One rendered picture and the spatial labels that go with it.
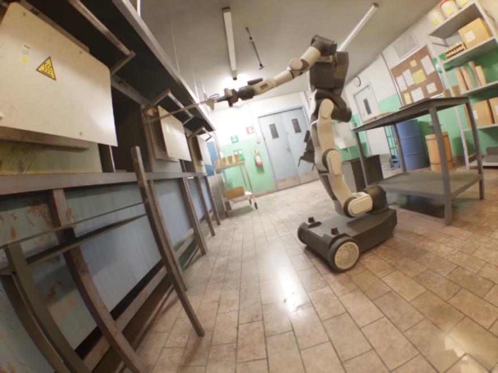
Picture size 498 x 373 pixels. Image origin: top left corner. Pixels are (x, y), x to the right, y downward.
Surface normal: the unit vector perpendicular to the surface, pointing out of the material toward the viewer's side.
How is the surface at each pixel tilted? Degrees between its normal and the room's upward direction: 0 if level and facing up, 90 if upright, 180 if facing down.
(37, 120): 90
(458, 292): 0
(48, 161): 90
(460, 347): 0
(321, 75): 92
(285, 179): 90
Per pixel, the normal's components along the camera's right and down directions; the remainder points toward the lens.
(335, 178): 0.16, 0.45
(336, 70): -0.29, 0.00
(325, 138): 0.11, 0.04
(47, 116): 0.97, -0.26
